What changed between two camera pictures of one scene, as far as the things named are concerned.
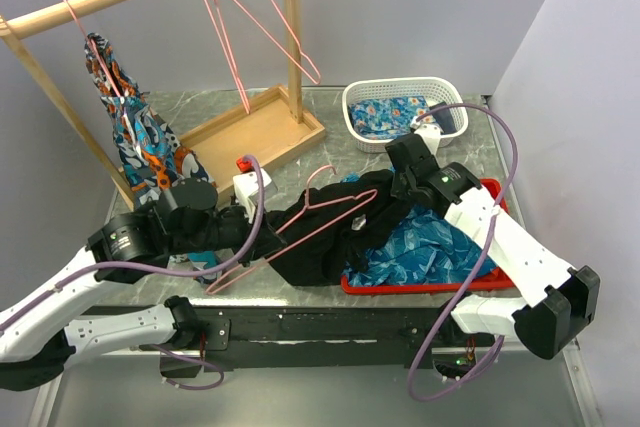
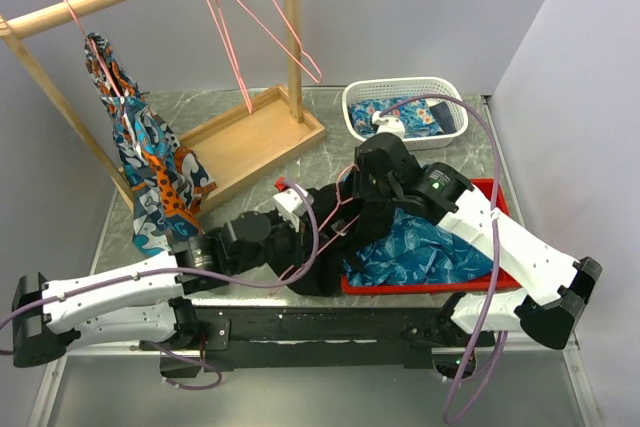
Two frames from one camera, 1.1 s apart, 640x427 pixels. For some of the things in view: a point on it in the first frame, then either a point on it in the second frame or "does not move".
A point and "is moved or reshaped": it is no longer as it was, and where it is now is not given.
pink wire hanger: [284, 251] is moved or reshaped
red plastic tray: [497, 281] does not move
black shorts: [321, 227] does not move
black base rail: [271, 336] does not move
